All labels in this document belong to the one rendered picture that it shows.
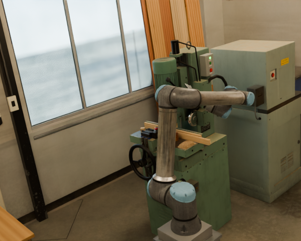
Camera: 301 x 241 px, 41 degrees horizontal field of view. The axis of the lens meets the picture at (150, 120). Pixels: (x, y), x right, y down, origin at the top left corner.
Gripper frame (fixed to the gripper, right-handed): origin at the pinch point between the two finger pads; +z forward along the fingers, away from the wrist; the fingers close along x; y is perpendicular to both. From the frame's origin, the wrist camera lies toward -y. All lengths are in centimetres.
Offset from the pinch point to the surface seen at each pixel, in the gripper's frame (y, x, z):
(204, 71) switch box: -20.9, -30.4, -9.1
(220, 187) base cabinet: -71, 38, -61
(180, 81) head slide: -18.1, -15.1, 4.1
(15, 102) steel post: -68, 45, 130
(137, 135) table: -51, 30, 19
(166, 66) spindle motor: -3.0, -15.3, 16.5
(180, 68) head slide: -14.3, -22.9, 8.3
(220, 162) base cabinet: -59, 21, -51
